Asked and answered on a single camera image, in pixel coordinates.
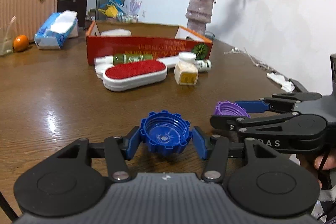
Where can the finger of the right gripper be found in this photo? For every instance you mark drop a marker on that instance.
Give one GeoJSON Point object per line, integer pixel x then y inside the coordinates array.
{"type": "Point", "coordinates": [277, 103]}
{"type": "Point", "coordinates": [277, 127]}

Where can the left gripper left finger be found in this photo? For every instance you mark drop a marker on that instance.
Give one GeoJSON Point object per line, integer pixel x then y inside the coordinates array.
{"type": "Point", "coordinates": [116, 150]}

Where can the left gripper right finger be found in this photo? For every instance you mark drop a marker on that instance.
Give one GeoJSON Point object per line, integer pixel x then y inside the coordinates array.
{"type": "Point", "coordinates": [215, 150]}

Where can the purple plastic bottle cap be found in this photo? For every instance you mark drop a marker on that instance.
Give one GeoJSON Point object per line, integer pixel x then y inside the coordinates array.
{"type": "Point", "coordinates": [227, 108]}

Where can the blue plastic bottle cap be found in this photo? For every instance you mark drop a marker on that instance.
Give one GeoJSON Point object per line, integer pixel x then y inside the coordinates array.
{"type": "Point", "coordinates": [165, 133]}

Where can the small white bottle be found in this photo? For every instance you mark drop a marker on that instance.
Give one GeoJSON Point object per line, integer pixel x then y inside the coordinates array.
{"type": "Point", "coordinates": [203, 65]}

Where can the cream square pill bottle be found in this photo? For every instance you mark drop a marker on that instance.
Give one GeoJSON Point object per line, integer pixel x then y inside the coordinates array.
{"type": "Point", "coordinates": [185, 71]}

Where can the red white lint brush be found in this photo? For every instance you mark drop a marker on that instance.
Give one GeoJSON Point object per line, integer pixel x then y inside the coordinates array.
{"type": "Point", "coordinates": [122, 77]}

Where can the person's right hand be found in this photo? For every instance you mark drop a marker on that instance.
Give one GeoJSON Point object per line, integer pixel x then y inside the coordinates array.
{"type": "Point", "coordinates": [324, 163]}

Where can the crumpled white tissue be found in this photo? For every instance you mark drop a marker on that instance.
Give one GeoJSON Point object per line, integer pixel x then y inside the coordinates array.
{"type": "Point", "coordinates": [286, 85]}

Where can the green spray bottle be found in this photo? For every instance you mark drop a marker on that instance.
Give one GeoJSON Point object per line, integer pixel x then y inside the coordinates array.
{"type": "Point", "coordinates": [122, 58]}

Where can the red cardboard box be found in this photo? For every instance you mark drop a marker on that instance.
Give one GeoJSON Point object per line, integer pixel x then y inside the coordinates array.
{"type": "Point", "coordinates": [158, 40]}

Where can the pink textured vase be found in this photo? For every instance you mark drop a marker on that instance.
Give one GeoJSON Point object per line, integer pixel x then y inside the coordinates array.
{"type": "Point", "coordinates": [199, 14]}

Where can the blue tissue pack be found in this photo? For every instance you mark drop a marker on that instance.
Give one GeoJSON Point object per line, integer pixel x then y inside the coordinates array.
{"type": "Point", "coordinates": [56, 30]}

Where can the orange fruit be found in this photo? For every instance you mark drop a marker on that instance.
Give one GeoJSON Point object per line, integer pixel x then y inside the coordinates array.
{"type": "Point", "coordinates": [20, 43]}

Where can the clear drinking glass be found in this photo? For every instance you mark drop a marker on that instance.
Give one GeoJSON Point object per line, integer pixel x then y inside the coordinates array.
{"type": "Point", "coordinates": [8, 33]}

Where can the pink suitcase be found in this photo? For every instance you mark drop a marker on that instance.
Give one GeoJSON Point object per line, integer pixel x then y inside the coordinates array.
{"type": "Point", "coordinates": [30, 14]}

